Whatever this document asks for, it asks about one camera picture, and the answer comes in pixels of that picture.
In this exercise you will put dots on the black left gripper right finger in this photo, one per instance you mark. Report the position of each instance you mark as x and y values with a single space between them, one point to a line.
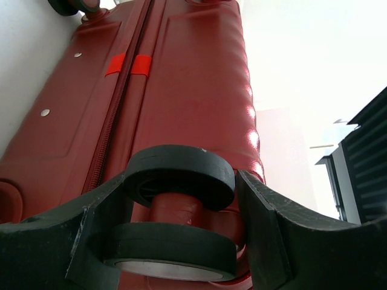
292 247

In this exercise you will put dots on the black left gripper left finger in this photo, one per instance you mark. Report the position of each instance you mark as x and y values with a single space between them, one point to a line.
63 248

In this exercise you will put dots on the red hard-shell suitcase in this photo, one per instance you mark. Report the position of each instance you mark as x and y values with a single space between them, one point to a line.
158 91

